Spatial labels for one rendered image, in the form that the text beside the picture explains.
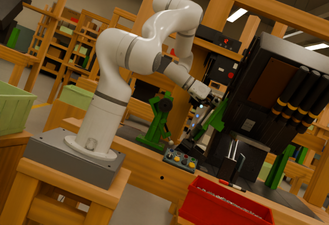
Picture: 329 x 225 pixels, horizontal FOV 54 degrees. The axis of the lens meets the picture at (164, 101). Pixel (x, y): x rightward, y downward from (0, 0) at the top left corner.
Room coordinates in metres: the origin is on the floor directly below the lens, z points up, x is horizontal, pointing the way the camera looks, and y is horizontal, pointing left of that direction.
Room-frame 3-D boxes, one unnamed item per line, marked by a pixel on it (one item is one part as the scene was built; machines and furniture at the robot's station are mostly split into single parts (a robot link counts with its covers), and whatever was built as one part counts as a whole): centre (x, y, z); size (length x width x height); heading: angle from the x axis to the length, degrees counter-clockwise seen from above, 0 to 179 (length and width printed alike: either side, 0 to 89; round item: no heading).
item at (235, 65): (1.96, -0.27, 1.42); 0.17 x 0.12 x 0.15; 87
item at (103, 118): (1.11, 0.17, 1.00); 0.19 x 0.19 x 0.18
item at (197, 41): (2.00, -0.38, 1.52); 0.90 x 0.25 x 0.04; 87
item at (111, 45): (1.13, 0.20, 1.22); 0.19 x 0.12 x 0.24; 74
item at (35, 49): (10.98, 3.30, 1.11); 3.01 x 0.54 x 2.23; 94
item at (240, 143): (1.87, -0.49, 1.07); 0.30 x 0.18 x 0.34; 87
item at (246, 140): (1.64, -0.45, 1.11); 0.39 x 0.16 x 0.03; 177
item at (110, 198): (1.11, 0.18, 0.83); 0.32 x 0.32 x 0.04; 1
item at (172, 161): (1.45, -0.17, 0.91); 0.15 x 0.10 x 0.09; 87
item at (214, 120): (1.68, -0.29, 1.17); 0.13 x 0.12 x 0.20; 87
